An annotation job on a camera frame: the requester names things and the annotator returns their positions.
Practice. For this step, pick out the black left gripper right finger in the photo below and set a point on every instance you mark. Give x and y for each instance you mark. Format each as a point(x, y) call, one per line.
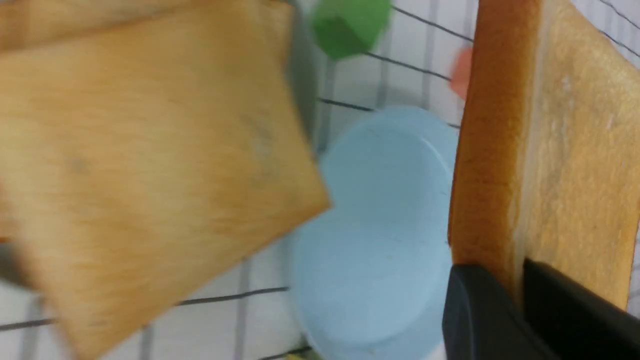
point(574, 322)

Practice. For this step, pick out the toast slice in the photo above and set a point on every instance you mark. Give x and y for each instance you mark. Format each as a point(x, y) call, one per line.
point(547, 163)
point(142, 160)

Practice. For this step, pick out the light blue plate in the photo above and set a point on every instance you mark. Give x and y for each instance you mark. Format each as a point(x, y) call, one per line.
point(368, 277)

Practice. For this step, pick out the pale green plate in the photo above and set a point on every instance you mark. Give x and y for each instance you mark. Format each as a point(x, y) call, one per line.
point(300, 71)

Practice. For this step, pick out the green cube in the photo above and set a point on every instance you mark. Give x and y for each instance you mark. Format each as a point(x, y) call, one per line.
point(347, 28)

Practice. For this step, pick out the salmon orange cube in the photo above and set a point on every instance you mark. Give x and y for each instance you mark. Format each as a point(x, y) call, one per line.
point(461, 73)

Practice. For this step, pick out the white grid tablecloth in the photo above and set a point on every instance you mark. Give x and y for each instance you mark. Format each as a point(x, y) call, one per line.
point(245, 314)

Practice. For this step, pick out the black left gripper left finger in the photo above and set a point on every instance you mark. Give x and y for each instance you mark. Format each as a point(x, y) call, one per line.
point(481, 322)

